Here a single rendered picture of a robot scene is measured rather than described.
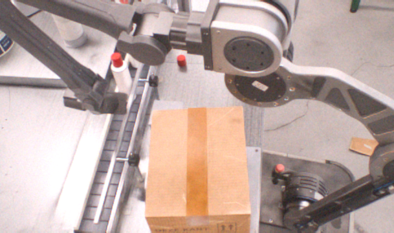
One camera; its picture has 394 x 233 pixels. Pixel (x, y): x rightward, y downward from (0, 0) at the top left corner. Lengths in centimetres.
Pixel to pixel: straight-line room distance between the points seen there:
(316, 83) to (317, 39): 180
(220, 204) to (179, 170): 13
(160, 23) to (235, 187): 41
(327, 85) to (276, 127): 135
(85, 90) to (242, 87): 42
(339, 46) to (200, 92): 154
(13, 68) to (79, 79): 66
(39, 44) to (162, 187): 43
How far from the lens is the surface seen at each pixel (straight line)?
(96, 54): 168
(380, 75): 281
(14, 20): 103
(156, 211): 100
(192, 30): 80
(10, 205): 148
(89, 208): 132
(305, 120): 251
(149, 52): 85
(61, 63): 110
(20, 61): 178
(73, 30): 169
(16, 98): 173
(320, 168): 207
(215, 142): 107
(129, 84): 143
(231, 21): 78
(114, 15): 87
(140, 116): 145
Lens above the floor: 202
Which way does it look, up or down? 53 degrees down
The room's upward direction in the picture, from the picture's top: 8 degrees counter-clockwise
